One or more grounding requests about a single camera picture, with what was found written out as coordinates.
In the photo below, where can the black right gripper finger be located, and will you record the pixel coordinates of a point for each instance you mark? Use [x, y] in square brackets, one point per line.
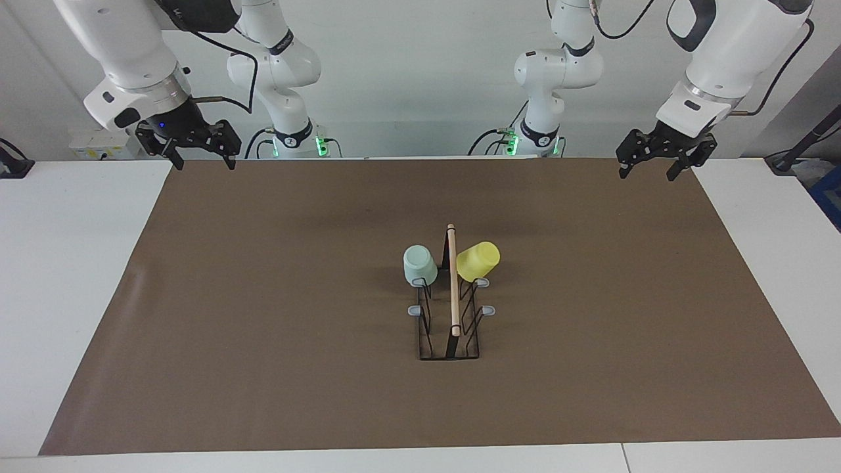
[152, 144]
[227, 139]

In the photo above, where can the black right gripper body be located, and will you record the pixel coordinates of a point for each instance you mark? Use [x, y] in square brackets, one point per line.
[174, 125]

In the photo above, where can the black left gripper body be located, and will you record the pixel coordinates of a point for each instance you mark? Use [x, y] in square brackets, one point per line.
[675, 139]

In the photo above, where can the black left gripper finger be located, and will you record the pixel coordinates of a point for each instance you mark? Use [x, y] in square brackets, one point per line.
[634, 146]
[702, 148]

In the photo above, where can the yellow plastic cup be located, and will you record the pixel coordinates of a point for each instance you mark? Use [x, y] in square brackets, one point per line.
[478, 259]

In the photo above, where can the pale green plastic cup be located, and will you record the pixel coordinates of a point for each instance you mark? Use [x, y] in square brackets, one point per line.
[419, 266]

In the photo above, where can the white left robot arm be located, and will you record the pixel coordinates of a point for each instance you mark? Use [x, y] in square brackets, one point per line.
[729, 46]

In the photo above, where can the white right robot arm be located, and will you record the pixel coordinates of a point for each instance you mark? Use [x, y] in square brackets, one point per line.
[125, 46]

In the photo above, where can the white power socket box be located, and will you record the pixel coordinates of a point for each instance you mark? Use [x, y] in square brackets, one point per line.
[105, 143]

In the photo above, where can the black stand pole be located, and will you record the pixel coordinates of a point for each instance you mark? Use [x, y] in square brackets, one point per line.
[798, 150]

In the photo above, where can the blue box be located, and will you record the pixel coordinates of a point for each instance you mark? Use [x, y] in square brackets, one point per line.
[829, 194]

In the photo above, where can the brown table mat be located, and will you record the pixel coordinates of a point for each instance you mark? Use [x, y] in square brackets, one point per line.
[263, 394]

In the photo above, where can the black clamp mount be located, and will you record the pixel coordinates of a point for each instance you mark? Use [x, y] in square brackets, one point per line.
[14, 167]

